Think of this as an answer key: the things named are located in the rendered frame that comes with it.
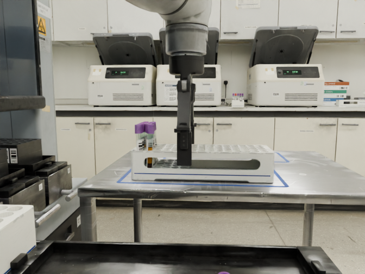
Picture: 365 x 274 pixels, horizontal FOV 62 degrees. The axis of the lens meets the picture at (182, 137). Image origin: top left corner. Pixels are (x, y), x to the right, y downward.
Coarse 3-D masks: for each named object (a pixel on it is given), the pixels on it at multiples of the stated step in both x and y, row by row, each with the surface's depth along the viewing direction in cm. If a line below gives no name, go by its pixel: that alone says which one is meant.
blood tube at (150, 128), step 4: (148, 124) 64; (152, 124) 64; (148, 128) 64; (152, 128) 64; (148, 132) 64; (152, 132) 64; (148, 136) 64; (152, 136) 64; (148, 140) 64; (152, 140) 64; (148, 144) 64; (152, 144) 65; (148, 148) 64; (152, 148) 65; (148, 160) 65; (152, 160) 65; (148, 164) 65; (152, 164) 65
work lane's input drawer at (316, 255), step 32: (32, 256) 35; (64, 256) 37; (96, 256) 37; (128, 256) 37; (160, 256) 37; (192, 256) 37; (224, 256) 37; (256, 256) 37; (288, 256) 37; (320, 256) 35
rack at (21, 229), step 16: (0, 208) 37; (16, 208) 37; (32, 208) 36; (0, 224) 32; (16, 224) 33; (32, 224) 36; (0, 240) 30; (16, 240) 33; (32, 240) 36; (0, 256) 31; (16, 256) 33; (0, 272) 31
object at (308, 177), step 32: (128, 160) 84; (288, 160) 84; (320, 160) 84; (96, 192) 59; (128, 192) 59; (160, 192) 58; (192, 192) 58; (224, 192) 57; (256, 192) 57; (288, 192) 56; (320, 192) 56; (352, 192) 56; (96, 224) 63
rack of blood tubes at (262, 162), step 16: (160, 144) 73; (176, 144) 72; (192, 144) 72; (208, 144) 72; (160, 160) 72; (176, 160) 73; (192, 160) 73; (208, 160) 73; (224, 160) 72; (240, 160) 72; (256, 160) 72; (272, 160) 62; (144, 176) 64; (160, 176) 64; (176, 176) 64; (192, 176) 64; (208, 176) 63; (224, 176) 63; (240, 176) 63; (256, 176) 62; (272, 176) 62
